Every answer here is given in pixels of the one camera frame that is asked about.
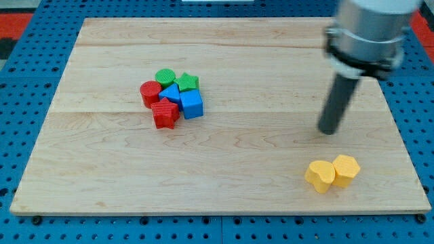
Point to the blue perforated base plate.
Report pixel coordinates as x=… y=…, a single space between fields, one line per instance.
x=28 y=81

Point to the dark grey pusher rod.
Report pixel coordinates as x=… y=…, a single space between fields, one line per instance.
x=336 y=104

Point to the red cylinder block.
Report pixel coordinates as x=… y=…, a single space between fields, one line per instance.
x=150 y=92

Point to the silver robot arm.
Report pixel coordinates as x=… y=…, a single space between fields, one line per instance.
x=365 y=38

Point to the blue triangle block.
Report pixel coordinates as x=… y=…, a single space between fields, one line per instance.
x=172 y=93

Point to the light wooden board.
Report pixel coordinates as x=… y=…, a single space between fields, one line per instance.
x=263 y=82

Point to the green star block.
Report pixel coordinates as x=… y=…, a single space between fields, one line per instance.
x=187 y=82

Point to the green cylinder block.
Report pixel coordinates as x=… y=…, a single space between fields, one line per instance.
x=165 y=77

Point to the yellow heart block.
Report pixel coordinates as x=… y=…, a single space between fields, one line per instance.
x=320 y=174

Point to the yellow hexagon block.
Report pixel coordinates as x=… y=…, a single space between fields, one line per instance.
x=346 y=169

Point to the red star block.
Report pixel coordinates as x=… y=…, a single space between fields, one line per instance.
x=165 y=113

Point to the blue cube block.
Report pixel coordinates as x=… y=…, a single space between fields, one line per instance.
x=192 y=104

